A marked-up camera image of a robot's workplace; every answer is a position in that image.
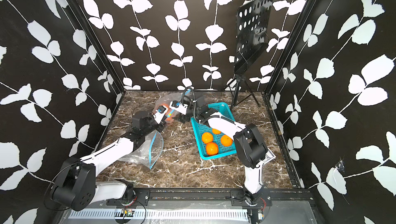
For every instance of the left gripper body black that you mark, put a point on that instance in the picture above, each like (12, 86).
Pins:
(159, 127)

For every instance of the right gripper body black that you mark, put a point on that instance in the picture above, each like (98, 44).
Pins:
(190, 114)

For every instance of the clear zip-top bag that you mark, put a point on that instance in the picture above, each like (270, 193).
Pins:
(148, 153)
(166, 100)

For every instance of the orange taken from bag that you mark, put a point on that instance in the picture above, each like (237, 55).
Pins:
(212, 149)

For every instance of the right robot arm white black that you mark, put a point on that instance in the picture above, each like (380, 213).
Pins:
(248, 142)

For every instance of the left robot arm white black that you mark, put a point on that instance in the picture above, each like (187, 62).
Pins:
(76, 185)

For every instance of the far bag orange bottom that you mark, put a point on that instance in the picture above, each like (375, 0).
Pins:
(169, 120)

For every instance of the playing card box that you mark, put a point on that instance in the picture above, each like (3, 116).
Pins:
(269, 156)

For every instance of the black music stand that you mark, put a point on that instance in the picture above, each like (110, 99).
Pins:
(251, 41)

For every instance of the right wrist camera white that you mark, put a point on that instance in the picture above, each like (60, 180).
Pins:
(179, 107)

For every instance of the white slotted cable duct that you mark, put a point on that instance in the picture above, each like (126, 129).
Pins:
(140, 214)

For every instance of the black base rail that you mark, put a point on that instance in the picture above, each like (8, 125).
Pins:
(237, 196)

